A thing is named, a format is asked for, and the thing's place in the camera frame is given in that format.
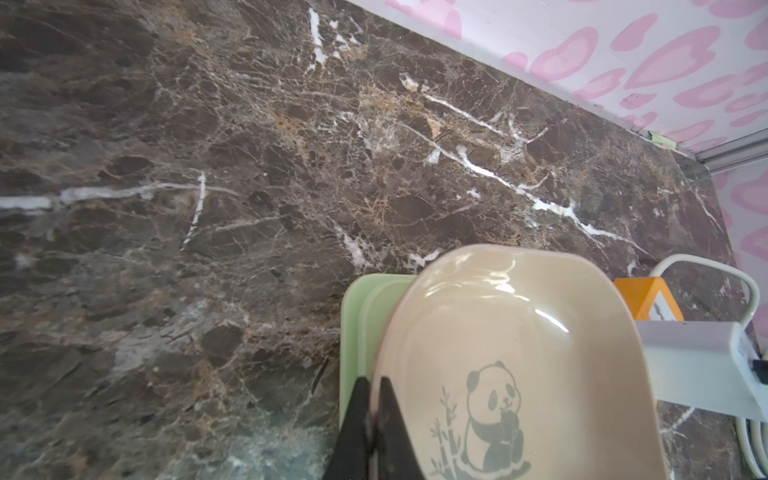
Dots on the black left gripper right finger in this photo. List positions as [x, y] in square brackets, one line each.
[396, 459]

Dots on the green electronic scale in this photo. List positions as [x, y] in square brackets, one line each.
[367, 306]

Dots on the orange power strip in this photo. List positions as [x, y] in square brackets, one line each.
[649, 299]

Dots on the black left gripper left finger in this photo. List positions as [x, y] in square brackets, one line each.
[349, 460]

